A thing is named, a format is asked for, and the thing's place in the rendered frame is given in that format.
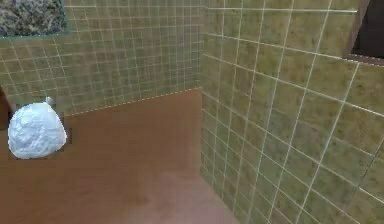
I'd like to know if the white tied rubbish bag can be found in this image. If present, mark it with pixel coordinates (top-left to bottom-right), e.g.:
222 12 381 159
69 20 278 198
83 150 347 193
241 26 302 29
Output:
7 96 68 160

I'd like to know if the dark brown cabinet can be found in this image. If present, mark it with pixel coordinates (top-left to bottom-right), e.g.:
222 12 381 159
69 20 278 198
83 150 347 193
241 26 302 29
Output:
0 85 15 132

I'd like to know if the brown framed dark window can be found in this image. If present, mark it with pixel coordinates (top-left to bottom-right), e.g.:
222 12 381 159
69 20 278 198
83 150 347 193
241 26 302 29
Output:
342 0 384 66

